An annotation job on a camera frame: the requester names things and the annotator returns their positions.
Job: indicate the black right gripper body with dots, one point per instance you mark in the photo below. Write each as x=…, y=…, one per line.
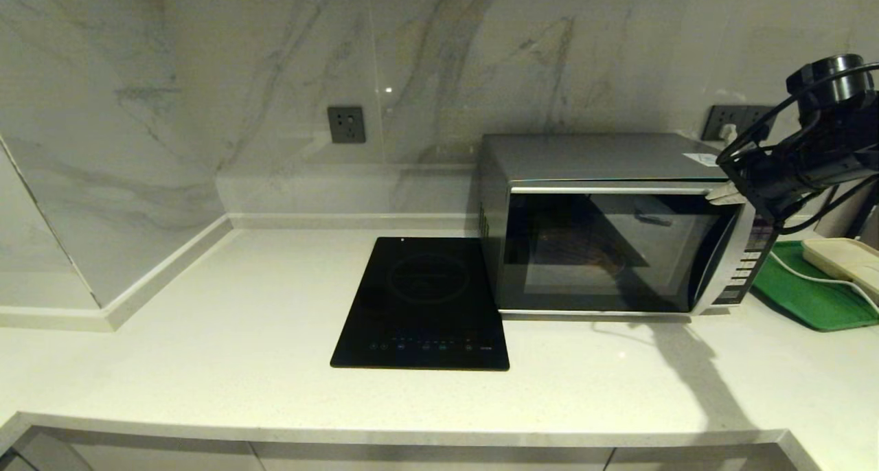
x=790, y=176

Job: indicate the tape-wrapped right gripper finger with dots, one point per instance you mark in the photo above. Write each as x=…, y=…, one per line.
x=728, y=200
x=731, y=188

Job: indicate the microwave door with dark glass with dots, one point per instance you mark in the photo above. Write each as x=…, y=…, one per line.
x=604, y=251

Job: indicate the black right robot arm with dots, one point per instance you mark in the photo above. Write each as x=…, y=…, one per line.
x=834, y=86

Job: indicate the silver Panasonic microwave oven body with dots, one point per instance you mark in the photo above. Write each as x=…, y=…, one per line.
x=604, y=156

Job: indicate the white paper label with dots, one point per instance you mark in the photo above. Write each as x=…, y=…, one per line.
x=700, y=158

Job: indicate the white power plug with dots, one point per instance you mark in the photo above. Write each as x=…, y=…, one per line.
x=729, y=136

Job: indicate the beige power strip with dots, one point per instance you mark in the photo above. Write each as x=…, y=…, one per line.
x=845, y=258

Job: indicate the green plastic tray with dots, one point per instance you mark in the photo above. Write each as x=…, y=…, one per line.
x=796, y=292

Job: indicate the grey cabinet door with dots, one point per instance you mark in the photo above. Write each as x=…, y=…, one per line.
x=172, y=457
x=687, y=461

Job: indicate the grey angled cabinet panel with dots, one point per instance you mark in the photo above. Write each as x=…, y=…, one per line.
x=41, y=457
x=772, y=461

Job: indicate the black induction cooktop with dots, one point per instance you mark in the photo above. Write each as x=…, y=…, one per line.
x=422, y=306

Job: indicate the grey double wall socket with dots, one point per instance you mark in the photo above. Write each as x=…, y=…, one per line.
x=721, y=116

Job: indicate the grey single wall socket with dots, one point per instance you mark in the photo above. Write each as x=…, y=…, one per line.
x=347, y=125

